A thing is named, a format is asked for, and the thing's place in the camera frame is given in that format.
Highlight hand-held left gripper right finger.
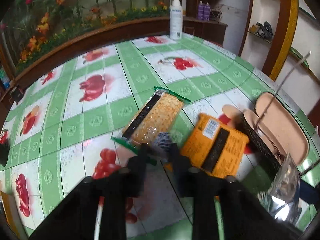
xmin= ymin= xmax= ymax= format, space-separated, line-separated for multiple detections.
xmin=170 ymin=143 xmax=295 ymax=240

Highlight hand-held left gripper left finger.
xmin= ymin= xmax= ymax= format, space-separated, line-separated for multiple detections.
xmin=30 ymin=143 xmax=150 ymax=240

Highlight dark patterned small candy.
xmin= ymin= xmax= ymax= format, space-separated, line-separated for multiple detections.
xmin=154 ymin=132 xmax=173 ymax=155

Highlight yellow orange snack box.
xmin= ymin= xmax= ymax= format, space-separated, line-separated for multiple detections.
xmin=0 ymin=190 xmax=19 ymax=235

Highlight orange packet with black stripe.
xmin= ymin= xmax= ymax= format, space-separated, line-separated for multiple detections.
xmin=164 ymin=113 xmax=249 ymax=179

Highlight green-ended clear cracker packet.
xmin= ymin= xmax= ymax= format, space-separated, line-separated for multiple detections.
xmin=111 ymin=86 xmax=192 ymax=167

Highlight green floral tablecloth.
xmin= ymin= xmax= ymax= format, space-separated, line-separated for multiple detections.
xmin=0 ymin=34 xmax=317 ymax=240

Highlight thin-framed eyeglasses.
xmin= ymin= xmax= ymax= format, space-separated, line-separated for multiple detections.
xmin=256 ymin=51 xmax=312 ymax=162

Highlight black patterned glasses case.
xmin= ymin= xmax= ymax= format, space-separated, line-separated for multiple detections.
xmin=241 ymin=92 xmax=310 ymax=178

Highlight clear plastic wrapper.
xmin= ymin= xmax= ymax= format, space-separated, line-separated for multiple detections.
xmin=257 ymin=152 xmax=302 ymax=220

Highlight dark blue cloth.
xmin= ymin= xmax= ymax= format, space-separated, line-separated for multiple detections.
xmin=297 ymin=180 xmax=320 ymax=203

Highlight wooden shelf cabinet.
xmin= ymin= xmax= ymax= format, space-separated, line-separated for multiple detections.
xmin=182 ymin=0 xmax=229 ymax=45

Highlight white spray bottle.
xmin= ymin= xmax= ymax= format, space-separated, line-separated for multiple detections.
xmin=169 ymin=0 xmax=183 ymax=40

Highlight small black box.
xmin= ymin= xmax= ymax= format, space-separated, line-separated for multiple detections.
xmin=11 ymin=86 xmax=24 ymax=104

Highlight dark grey bundle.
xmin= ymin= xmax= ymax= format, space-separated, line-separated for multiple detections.
xmin=249 ymin=21 xmax=273 ymax=40

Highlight green plastic pack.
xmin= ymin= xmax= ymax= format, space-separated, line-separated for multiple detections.
xmin=0 ymin=69 xmax=9 ymax=90

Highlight glass case with artificial flowers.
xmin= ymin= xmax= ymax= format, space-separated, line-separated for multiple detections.
xmin=0 ymin=0 xmax=180 ymax=78

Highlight tangled cables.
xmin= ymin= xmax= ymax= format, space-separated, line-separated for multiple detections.
xmin=211 ymin=7 xmax=224 ymax=22

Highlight wooden gold door frame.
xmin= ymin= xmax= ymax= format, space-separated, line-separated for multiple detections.
xmin=261 ymin=0 xmax=300 ymax=80

